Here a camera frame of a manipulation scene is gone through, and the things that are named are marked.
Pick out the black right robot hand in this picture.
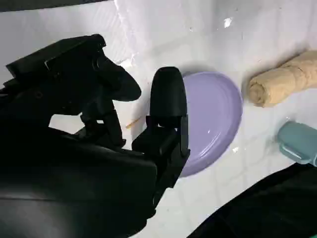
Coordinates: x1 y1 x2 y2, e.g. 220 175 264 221
0 34 191 238

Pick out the beige towel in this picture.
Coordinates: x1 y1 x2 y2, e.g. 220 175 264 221
248 51 317 108

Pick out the small wooden stick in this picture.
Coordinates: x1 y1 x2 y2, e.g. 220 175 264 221
125 116 143 129

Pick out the lilac plate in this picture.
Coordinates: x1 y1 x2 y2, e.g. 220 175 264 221
178 71 244 178

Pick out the black cloth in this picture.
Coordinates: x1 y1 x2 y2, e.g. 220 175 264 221
187 162 317 238

